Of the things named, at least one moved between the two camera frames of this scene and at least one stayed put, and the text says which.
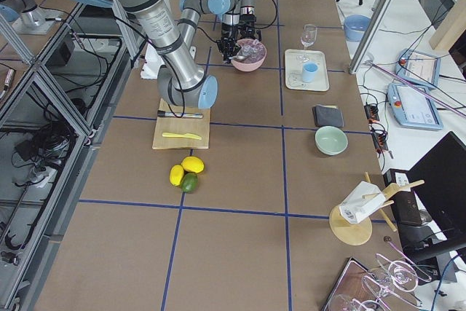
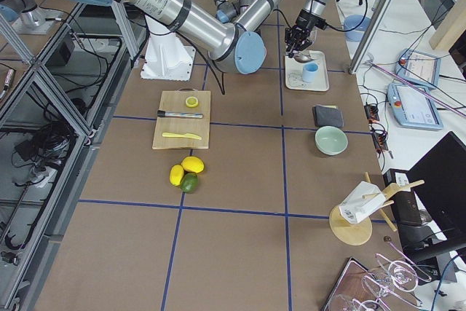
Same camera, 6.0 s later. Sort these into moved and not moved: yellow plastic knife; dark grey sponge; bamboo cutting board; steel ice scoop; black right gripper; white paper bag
Moved: steel ice scoop; black right gripper
Not moved: bamboo cutting board; white paper bag; dark grey sponge; yellow plastic knife
